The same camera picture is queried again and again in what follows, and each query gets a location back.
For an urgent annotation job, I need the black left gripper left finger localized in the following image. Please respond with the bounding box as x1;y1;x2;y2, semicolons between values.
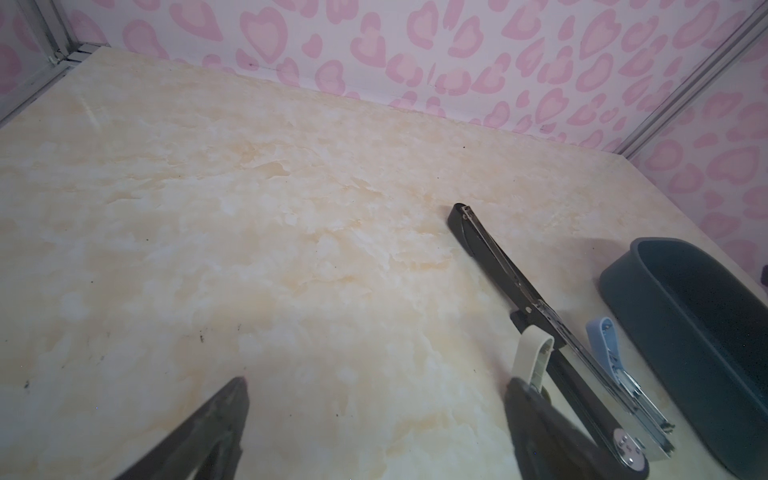
118;376;249;479

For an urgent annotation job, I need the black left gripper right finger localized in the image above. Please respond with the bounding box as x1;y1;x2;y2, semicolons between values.
503;377;637;480

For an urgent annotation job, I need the black long stapler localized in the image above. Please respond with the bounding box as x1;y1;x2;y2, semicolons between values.
447;203;674;479

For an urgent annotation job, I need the light blue mini stapler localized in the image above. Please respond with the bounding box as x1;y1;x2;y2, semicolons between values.
586;317;674;433

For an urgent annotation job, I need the teal plastic tray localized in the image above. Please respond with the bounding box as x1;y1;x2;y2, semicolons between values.
599;237;767;479

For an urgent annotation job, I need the aluminium corner frame post left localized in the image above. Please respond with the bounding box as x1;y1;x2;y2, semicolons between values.
1;0;108;125

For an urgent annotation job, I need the aluminium corner frame post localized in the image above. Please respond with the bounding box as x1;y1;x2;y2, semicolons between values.
1;0;108;125
613;1;767;159

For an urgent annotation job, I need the aluminium corner frame post right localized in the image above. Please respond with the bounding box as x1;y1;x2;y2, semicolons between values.
613;1;767;159

